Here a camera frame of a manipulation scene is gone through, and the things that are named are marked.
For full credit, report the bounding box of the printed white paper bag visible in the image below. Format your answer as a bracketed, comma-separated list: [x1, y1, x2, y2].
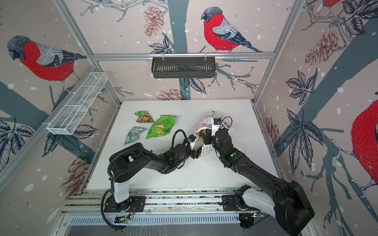
[189, 111, 234, 158]

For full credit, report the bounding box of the large green chip bag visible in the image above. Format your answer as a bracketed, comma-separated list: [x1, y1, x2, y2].
[146, 115, 177, 139]

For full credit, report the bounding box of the colourful candy snack bag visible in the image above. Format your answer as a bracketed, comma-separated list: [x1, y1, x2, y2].
[124, 126, 146, 145]

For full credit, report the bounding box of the green red snack pack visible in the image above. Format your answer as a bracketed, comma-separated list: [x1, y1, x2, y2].
[135, 111, 155, 124]

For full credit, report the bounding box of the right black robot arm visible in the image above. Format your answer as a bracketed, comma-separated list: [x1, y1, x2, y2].
[201, 129, 315, 236]

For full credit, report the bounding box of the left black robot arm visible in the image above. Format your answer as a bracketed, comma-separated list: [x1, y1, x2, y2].
[100, 129, 200, 231]

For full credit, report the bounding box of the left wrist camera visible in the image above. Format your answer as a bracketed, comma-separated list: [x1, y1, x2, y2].
[188, 134, 197, 149]

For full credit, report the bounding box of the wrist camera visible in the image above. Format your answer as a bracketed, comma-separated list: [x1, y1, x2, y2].
[212, 118, 221, 136]
[188, 134, 197, 149]

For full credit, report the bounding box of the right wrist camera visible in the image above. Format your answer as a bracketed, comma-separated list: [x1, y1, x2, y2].
[212, 118, 221, 136]

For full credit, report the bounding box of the aluminium mounting rail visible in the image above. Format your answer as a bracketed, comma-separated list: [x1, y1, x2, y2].
[63, 188, 308, 216]

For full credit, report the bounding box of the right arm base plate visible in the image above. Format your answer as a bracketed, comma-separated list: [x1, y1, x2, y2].
[220, 195, 259, 211]

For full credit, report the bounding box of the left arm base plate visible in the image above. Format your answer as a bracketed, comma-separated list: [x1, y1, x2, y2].
[104, 195, 146, 213]

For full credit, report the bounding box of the black hanging wall basket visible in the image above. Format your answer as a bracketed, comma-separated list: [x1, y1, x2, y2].
[151, 57, 216, 79]

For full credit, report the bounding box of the white wire mesh basket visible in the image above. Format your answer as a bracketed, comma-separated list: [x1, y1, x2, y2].
[47, 72, 108, 135]

